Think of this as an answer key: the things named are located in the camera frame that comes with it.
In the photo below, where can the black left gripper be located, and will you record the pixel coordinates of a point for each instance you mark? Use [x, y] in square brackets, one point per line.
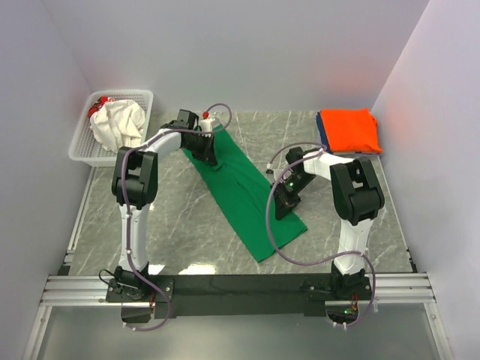
[208, 154]

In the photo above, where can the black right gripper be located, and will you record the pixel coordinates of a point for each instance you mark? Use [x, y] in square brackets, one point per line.
[285, 202]

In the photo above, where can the green t shirt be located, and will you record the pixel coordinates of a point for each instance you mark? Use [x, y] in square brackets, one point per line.
[241, 191]

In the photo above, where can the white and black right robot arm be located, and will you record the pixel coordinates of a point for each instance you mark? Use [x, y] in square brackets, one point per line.
[357, 197]

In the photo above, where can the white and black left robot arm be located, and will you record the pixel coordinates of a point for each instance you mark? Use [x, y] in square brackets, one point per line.
[135, 186]

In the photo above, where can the white crumpled t shirt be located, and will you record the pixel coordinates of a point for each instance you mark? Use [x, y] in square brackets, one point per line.
[117, 124]

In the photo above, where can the folded blue t shirt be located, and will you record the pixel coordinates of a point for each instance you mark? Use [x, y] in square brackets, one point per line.
[322, 133]

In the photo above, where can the folded orange t shirt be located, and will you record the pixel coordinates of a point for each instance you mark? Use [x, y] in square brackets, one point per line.
[351, 130]

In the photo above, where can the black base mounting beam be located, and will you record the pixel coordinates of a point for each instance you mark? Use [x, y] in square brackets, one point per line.
[242, 294]

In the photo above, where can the red garment in basket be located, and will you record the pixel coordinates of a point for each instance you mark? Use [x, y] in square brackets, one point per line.
[98, 104]

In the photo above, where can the white plastic laundry basket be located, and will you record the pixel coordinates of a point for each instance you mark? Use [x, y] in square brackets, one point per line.
[84, 147]

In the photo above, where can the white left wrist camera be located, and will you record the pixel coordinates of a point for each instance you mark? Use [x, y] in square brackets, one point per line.
[208, 123]

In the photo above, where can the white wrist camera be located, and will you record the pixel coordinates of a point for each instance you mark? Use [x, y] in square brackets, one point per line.
[275, 174]
[208, 123]

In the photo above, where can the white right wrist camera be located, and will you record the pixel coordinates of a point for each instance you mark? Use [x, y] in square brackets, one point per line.
[275, 174]

